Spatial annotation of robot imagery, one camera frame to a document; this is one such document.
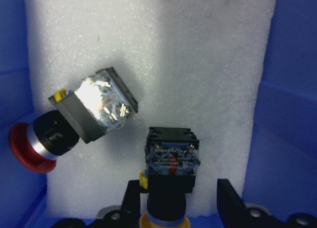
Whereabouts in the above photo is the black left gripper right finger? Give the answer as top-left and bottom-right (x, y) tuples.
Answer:
(216, 179), (246, 228)

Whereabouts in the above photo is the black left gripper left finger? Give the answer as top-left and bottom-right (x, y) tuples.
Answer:
(120, 180), (141, 228)

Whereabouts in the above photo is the yellow mushroom push button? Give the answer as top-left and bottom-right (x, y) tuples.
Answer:
(139, 127), (200, 228)

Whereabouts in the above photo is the red mushroom push button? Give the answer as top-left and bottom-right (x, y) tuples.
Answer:
(8, 67), (138, 174)

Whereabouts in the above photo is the blue plastic bin left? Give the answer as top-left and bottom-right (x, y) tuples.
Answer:
(0, 0), (317, 228)

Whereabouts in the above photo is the white foam pad left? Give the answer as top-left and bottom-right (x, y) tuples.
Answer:
(25, 0), (276, 218)

